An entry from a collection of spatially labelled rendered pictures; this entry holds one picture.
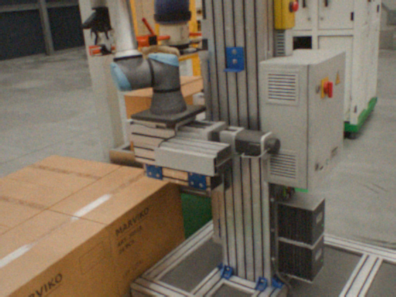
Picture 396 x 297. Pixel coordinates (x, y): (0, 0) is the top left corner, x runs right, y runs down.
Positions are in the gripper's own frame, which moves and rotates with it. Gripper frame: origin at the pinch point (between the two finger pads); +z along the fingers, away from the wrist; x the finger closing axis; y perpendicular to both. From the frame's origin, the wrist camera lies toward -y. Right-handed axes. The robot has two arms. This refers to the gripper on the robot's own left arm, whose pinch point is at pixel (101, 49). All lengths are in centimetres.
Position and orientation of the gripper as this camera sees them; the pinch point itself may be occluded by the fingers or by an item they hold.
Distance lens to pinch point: 225.5
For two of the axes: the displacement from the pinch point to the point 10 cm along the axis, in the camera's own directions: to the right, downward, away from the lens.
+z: 0.8, 9.4, 3.4
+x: -8.1, -1.4, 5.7
